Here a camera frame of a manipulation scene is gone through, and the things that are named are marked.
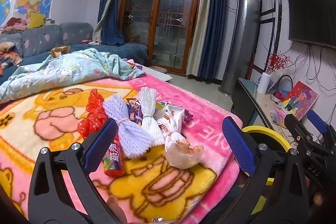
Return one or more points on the white vase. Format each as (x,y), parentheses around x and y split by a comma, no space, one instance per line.
(264,83)

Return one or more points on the small purple snack packet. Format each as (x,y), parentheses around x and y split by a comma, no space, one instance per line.
(188,116)

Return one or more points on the blue sofa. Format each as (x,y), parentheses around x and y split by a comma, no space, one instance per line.
(39,40)

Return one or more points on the grey tower air conditioner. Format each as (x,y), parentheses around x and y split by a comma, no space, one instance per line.
(241,43)

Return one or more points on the white foam fruit net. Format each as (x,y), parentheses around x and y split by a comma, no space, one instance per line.
(149,113)

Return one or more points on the pink cartoon blanket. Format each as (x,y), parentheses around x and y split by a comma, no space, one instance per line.
(204,119)

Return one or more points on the purple snack wrapper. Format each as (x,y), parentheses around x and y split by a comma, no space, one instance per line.
(134,109)

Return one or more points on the television cabinet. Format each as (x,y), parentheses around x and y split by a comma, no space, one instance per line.
(246,98)

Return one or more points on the yellow waste bin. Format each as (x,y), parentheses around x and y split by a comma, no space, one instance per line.
(265,132)

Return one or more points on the pile of clothes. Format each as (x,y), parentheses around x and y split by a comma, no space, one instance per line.
(14,24)

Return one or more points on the blue curtain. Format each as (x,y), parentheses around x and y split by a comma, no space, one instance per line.
(212,29)
(111,16)

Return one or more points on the yellow pillow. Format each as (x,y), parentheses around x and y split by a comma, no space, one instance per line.
(36,20)

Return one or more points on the red plastic bag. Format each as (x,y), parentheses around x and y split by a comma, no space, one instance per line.
(93,108)

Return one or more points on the world map poster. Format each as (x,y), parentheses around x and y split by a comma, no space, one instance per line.
(5,10)

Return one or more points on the person's left hand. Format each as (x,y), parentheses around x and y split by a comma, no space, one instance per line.
(118,209)

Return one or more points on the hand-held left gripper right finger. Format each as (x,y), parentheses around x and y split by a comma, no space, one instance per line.
(237,148)

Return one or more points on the light blue cartoon blanket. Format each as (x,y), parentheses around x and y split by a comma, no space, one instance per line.
(78,64)

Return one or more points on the wooden glass sliding door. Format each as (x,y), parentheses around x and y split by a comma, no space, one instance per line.
(162,16)

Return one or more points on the person's right hand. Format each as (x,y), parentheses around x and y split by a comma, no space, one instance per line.
(318,199)

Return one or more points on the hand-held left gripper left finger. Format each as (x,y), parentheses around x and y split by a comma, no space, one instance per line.
(101,145)

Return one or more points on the translucent plastic bag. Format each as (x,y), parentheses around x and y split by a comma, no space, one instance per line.
(183,153)

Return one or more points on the purple foam fruit net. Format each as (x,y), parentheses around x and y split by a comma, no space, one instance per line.
(123,124)

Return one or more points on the colourful quilt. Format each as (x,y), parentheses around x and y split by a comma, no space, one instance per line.
(9,56)

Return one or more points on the red candy tube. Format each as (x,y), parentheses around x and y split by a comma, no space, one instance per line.
(113,161)

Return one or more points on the black television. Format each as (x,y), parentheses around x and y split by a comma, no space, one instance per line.
(312,3)

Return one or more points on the colourful book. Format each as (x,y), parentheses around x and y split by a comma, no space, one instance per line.
(278,115)

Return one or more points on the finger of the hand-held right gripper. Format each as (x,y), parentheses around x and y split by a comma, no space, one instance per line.
(317,121)
(296,127)

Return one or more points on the colourful picture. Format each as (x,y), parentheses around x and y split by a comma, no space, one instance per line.
(299,98)

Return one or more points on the country map poster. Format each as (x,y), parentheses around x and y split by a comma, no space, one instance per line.
(34,5)

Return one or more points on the gold box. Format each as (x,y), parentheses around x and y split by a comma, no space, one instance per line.
(60,50)

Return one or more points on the white red-print wrapper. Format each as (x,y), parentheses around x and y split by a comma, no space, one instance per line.
(172,119)

